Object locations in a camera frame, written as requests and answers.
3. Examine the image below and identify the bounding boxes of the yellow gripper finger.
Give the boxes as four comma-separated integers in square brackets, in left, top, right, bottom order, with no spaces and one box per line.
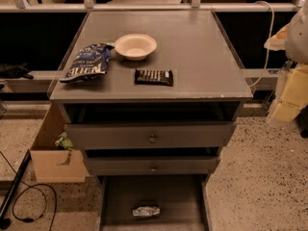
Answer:
[264,24,289,51]
[266,64,308,126]

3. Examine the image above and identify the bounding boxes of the silver blue redbull can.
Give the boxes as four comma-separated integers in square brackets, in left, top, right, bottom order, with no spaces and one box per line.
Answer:
[132,206,161,218]

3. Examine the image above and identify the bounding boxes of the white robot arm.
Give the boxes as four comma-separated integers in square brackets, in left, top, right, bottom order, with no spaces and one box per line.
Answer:
[264,2,308,126]

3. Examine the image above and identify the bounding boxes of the grey drawer cabinet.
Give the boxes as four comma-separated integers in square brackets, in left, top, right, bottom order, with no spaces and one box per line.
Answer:
[46,9,254,231]

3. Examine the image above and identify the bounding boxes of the grey bottom drawer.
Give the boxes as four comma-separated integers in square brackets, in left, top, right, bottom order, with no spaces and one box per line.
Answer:
[95,175,213,231]

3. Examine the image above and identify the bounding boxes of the grey drawer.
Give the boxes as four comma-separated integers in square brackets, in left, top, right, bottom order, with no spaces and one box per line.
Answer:
[84,156,220,176]
[95,175,213,231]
[64,122,236,149]

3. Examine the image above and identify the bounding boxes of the grey top drawer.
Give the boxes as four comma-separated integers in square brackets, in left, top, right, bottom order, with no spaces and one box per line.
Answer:
[64,122,236,149]

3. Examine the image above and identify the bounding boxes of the grey middle drawer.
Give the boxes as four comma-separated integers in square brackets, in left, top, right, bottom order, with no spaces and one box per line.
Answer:
[84,156,220,176]

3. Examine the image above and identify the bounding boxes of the dark chocolate bar wrapper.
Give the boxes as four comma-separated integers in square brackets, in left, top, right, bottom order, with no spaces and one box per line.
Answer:
[134,69,173,87]

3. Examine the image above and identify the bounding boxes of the white paper bowl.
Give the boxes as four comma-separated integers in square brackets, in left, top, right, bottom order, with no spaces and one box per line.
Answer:
[115,34,157,61]

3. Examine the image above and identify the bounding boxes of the blue chip bag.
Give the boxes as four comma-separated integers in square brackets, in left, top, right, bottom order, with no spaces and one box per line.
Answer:
[60,43,115,83]

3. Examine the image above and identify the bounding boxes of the green bottle in box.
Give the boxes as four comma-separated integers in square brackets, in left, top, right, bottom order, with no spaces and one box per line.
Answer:
[55,132,74,150]

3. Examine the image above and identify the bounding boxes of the cardboard box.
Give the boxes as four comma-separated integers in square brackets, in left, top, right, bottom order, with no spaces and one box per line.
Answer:
[30,105,88,183]

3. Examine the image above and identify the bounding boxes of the black object on ledge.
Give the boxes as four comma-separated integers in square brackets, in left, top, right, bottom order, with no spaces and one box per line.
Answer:
[0,63,34,79]

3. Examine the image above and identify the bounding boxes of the black bar on floor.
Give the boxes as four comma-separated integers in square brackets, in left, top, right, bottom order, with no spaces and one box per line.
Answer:
[0,150,30,231]

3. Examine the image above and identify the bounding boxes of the white hanging cable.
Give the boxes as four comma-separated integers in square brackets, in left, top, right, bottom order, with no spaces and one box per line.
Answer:
[247,0,276,89]

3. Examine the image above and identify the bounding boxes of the black floor cable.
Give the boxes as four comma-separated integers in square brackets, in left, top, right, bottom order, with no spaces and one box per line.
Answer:
[0,150,58,231]

